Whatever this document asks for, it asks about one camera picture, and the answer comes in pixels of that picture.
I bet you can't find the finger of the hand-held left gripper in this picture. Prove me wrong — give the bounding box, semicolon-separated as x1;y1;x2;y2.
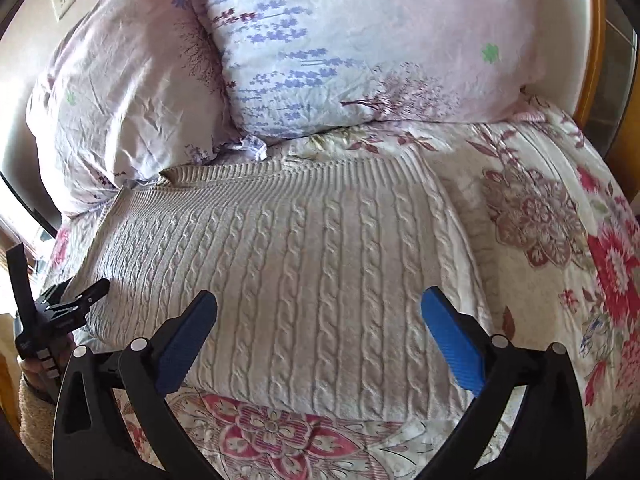
60;278;111;308
7;242;33;322

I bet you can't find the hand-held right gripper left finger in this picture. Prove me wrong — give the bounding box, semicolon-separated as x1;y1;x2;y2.
52;290;226;480

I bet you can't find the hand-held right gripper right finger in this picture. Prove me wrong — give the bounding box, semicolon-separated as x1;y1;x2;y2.
415;287;587;480

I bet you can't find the beige cable-knit sweater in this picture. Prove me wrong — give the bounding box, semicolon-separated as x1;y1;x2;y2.
62;152;497;423

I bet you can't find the person's left forearm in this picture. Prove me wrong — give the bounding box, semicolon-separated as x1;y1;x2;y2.
16;375;60;473

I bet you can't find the person's left hand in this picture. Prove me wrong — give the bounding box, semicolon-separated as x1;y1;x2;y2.
19;340;77;401

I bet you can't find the floral bedspread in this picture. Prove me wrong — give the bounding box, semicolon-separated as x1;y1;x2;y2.
40;95;640;480

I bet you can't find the pink floral pillow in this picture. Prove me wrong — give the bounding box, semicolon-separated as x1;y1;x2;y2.
27;0;253;219

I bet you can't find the pale blue lavender-print pillow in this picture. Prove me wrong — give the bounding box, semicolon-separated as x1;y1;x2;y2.
175;0;551;147

